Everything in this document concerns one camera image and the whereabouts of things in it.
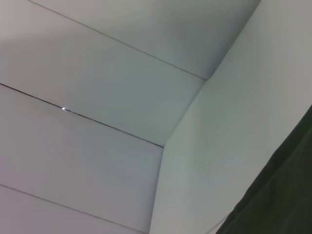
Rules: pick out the dark green t-shirt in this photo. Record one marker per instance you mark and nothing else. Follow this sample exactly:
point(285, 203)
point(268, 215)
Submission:
point(280, 195)

